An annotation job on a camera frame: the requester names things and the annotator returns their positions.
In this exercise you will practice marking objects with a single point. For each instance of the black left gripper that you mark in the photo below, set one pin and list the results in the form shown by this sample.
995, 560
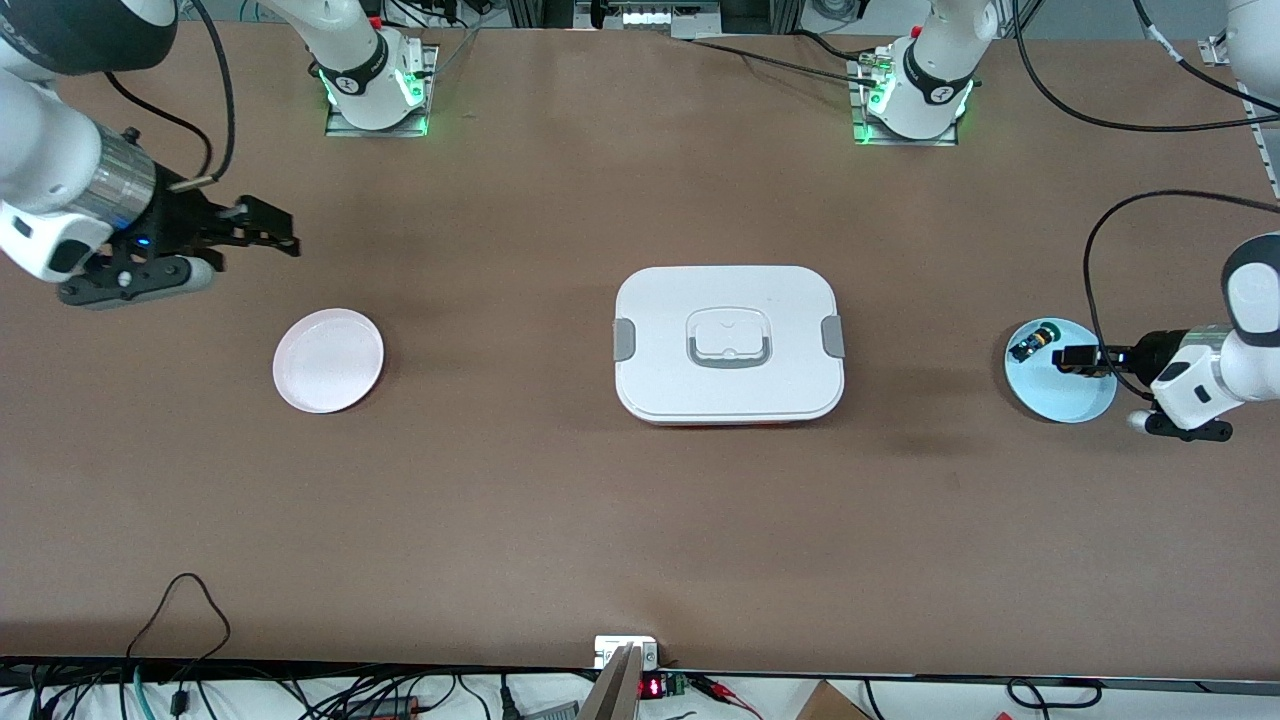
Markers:
1150, 353

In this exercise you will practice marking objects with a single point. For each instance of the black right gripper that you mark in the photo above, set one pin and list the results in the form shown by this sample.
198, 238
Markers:
181, 221

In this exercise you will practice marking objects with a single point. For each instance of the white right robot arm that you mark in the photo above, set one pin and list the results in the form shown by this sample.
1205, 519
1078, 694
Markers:
40, 140

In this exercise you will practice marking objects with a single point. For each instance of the light blue round plate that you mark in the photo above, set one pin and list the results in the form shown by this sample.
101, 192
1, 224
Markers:
1070, 400

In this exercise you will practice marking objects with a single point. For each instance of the pink round plate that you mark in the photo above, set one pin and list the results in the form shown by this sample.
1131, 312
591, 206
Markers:
328, 362

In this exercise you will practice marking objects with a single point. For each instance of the white lidded container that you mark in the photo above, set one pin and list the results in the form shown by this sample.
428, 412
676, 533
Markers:
730, 395

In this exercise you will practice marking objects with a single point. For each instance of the brown cardboard piece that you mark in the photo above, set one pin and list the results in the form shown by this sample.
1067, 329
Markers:
830, 705

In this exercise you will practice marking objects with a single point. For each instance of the white metal table clamp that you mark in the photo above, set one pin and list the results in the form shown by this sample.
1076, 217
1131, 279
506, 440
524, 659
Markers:
610, 650

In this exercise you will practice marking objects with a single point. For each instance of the red digit display module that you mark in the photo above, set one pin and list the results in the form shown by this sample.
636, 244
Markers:
652, 688

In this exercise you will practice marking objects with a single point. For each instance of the grey slanted beam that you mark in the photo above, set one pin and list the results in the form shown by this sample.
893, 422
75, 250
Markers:
615, 695

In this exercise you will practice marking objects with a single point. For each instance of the green push-button switch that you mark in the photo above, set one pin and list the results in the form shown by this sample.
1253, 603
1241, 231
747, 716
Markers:
1030, 345

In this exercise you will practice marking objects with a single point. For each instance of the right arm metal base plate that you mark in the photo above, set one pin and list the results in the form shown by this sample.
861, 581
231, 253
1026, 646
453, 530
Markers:
428, 90

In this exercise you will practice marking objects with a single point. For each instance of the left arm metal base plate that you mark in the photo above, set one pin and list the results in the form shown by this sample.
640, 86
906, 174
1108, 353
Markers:
858, 110

